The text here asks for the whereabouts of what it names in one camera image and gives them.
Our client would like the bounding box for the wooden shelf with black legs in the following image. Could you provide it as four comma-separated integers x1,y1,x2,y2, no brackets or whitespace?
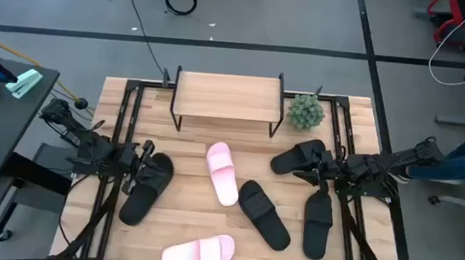
167,64,288,141

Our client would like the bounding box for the pink slide sandal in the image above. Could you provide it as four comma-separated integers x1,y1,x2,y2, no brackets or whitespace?
201,140,244,209
160,229,237,260

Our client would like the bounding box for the green potted succulent plant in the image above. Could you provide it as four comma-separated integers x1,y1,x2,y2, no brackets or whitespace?
285,91,327,133

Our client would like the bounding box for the person's shoe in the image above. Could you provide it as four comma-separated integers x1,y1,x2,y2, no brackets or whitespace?
385,161,413,185

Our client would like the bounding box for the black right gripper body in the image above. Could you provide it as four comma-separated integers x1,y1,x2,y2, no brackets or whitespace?
312,147,351,198

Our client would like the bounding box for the black office desk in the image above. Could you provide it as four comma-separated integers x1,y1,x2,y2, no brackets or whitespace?
0,57,84,248

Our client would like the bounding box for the mint green stapler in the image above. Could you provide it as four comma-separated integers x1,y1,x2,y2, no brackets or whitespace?
4,65,45,102

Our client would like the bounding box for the black slide sandal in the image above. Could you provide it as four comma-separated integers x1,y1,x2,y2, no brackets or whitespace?
269,135,328,179
118,149,177,229
233,179,297,253
300,188,337,260

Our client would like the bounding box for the yellow cable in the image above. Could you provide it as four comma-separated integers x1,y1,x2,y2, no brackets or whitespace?
0,32,84,101

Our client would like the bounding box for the long black floor cable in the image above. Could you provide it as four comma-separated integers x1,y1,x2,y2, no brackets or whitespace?
114,0,172,76

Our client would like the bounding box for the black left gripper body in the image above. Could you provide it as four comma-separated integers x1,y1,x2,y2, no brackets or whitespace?
117,137,157,198

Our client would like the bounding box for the grey office chair base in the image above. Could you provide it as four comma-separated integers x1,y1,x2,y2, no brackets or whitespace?
422,178,465,260

